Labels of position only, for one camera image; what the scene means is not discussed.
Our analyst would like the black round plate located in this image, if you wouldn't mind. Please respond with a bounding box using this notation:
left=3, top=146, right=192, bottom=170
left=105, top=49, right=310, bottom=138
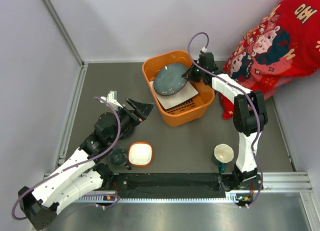
left=119, top=125, right=136, bottom=140

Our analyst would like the white square plate black rim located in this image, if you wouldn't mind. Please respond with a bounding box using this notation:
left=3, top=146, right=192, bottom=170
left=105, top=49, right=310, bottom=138
left=149, top=81, right=199, bottom=110

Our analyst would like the blue-grey round plate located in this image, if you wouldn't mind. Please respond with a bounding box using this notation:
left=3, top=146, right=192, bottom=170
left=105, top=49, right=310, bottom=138
left=153, top=63, right=188, bottom=96

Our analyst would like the green mug white inside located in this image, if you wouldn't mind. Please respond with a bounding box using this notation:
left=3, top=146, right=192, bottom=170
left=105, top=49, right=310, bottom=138
left=211, top=143, right=234, bottom=174

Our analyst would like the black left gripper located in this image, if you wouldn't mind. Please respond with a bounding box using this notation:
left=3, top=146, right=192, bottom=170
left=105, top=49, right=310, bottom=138
left=109, top=97, right=156, bottom=144

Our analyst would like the white square bowl orange rim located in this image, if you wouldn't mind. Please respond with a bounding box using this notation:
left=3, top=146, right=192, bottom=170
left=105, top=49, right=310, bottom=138
left=128, top=142, right=153, bottom=167

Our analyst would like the aluminium frame rail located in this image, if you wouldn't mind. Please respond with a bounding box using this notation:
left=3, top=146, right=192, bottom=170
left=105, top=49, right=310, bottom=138
left=29, top=0, right=88, bottom=231

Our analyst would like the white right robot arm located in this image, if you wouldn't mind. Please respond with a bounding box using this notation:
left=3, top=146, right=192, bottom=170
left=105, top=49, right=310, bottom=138
left=182, top=51, right=268, bottom=190

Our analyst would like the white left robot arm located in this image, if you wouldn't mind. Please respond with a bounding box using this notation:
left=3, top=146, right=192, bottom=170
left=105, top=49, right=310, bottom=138
left=17, top=94, right=156, bottom=231

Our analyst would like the black base bar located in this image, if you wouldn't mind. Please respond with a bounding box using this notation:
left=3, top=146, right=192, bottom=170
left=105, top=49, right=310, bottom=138
left=84, top=172, right=265, bottom=199

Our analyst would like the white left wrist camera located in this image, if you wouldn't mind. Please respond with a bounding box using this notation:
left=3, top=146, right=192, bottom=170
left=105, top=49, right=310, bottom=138
left=100, top=90, right=123, bottom=111

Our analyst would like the red patterned cloth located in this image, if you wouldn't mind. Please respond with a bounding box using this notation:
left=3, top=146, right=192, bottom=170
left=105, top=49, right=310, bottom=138
left=219, top=0, right=320, bottom=121

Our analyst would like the orange plastic bin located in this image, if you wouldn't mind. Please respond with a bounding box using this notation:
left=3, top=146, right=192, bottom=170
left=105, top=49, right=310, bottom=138
left=142, top=50, right=215, bottom=127

